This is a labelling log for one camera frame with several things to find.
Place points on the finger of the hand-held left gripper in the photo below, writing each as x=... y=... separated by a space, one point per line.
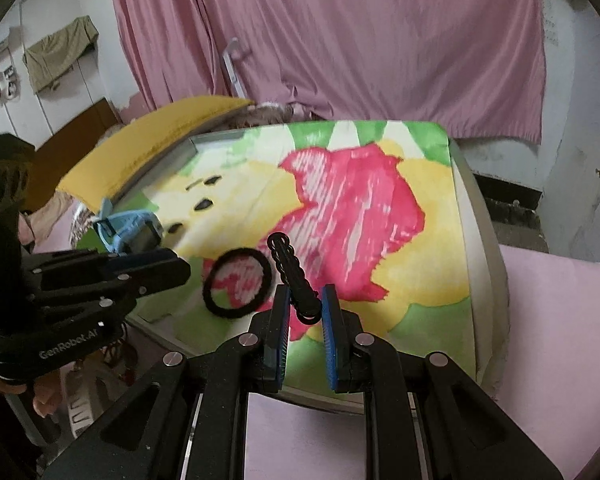
x=130 y=260
x=90 y=296

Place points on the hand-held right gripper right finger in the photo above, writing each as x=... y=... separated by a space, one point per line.
x=330 y=340

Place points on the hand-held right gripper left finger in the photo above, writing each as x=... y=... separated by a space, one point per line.
x=280 y=330

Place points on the black twisted hair clip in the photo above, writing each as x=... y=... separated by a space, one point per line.
x=280 y=260

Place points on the tray with colourful painted paper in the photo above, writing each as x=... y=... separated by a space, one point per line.
x=430 y=210

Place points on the person's left hand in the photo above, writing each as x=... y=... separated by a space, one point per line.
x=45 y=395

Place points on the white power strip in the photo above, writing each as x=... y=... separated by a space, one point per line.
x=80 y=412

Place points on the pale pink cloth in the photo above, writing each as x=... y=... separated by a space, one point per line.
x=45 y=217

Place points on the yellow pillow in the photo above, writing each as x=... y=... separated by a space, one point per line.
x=130 y=145

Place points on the brown wooden headboard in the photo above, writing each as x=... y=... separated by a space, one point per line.
x=75 y=135

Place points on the floral pillow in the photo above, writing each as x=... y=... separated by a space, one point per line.
x=265 y=112

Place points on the khaki hanging cloth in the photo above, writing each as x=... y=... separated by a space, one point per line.
x=55 y=55

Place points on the pink bed sheet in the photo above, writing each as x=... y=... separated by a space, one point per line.
x=555 y=310

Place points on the pink curtain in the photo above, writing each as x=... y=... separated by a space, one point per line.
x=330 y=35

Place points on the wall-mounted socket with plugs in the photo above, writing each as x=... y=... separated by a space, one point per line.
x=5 y=85

